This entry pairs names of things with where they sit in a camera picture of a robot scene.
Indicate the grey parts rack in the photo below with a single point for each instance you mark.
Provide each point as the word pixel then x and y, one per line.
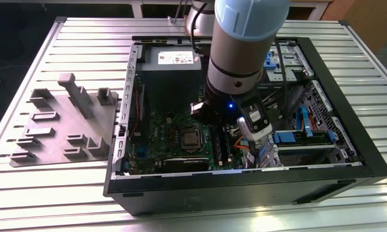
pixel 63 125

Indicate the hard disk in blue carrier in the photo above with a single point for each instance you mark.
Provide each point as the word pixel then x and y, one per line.
pixel 286 139

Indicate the silver CPU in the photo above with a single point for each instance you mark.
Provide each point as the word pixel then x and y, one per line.
pixel 190 140

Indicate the blue drive bay latch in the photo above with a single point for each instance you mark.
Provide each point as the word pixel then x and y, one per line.
pixel 269 63

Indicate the black graphics card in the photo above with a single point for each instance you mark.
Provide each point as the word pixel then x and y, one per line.
pixel 185 165

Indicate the wooden cabinet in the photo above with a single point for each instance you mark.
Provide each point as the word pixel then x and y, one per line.
pixel 367 19

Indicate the metal disk bay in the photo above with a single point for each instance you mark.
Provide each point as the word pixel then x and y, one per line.
pixel 340 152

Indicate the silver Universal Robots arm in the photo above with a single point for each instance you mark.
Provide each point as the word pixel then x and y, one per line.
pixel 241 60

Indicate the RAM stick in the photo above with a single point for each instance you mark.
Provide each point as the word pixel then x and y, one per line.
pixel 226 147
pixel 217 147

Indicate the metal drive cage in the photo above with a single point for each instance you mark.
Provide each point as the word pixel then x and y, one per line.
pixel 293 62

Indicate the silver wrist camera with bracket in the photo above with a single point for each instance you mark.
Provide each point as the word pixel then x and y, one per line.
pixel 254 130

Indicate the grey power supply unit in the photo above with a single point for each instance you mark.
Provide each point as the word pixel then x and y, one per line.
pixel 166 87

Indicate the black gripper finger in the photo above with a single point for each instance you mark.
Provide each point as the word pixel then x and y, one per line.
pixel 197 108

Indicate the green motherboard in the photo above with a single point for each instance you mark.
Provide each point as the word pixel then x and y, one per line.
pixel 160 125

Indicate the black table corner cap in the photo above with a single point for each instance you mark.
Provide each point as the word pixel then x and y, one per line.
pixel 59 19
pixel 343 23

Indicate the black open PC case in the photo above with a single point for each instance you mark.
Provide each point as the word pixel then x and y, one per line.
pixel 212 193

